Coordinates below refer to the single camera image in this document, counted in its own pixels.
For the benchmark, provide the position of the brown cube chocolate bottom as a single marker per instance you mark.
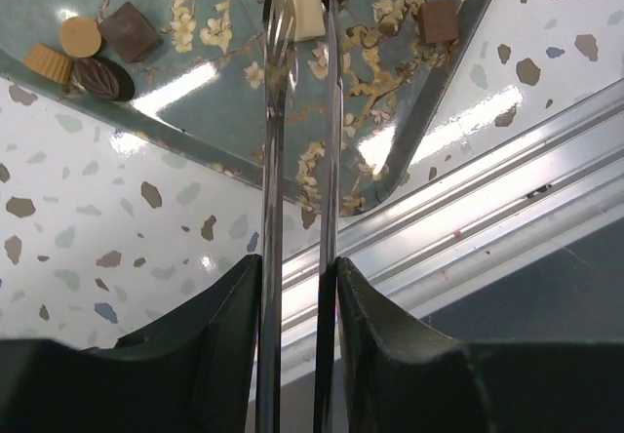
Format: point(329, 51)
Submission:
point(438, 21)

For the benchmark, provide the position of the blossom pattern teal tray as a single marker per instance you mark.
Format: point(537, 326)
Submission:
point(201, 92)

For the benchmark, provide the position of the caramel round chocolate left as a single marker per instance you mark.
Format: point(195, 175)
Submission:
point(79, 37)

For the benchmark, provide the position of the aluminium frame rail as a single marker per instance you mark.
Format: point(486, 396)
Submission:
point(547, 187)

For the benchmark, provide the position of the dark square chocolate left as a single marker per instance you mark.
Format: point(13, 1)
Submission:
point(129, 34)

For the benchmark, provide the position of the dark round chocolate left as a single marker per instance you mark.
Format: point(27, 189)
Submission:
point(104, 78)

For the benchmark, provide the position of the caramel fluted cup chocolate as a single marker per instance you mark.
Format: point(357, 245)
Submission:
point(49, 63)

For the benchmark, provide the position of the white cube chocolate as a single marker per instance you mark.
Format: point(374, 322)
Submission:
point(309, 20)

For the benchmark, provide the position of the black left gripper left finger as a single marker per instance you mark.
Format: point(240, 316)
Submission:
point(187, 371)

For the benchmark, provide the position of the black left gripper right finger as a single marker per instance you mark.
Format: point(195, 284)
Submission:
point(401, 375)

